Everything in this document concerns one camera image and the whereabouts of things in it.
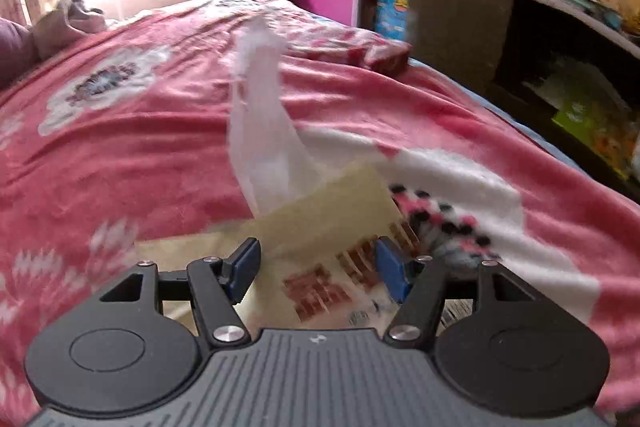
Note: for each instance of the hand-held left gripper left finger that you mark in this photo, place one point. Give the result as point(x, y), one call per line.
point(246, 268)

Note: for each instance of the blue printed package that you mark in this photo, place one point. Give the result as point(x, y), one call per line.
point(394, 4)

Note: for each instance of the pink floral blanket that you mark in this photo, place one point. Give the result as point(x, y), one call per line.
point(150, 147)

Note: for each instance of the green yellow package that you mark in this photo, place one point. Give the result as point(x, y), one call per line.
point(597, 132)

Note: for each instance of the pile of clothes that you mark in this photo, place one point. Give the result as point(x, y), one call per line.
point(55, 24)

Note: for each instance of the cluttered wooden shelf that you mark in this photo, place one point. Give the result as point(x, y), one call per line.
point(465, 17)

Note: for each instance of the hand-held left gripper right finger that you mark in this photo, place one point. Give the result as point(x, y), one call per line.
point(389, 268)

